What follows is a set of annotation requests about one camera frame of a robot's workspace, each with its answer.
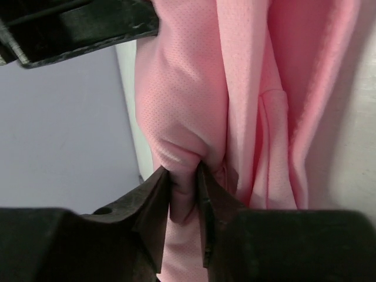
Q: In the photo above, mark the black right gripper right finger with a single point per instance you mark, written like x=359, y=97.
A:
x=241, y=244

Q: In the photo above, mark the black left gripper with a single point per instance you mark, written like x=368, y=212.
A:
x=36, y=33

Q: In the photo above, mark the pink t shirt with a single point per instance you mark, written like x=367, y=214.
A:
x=241, y=86

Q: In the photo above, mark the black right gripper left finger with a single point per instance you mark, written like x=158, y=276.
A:
x=122, y=241

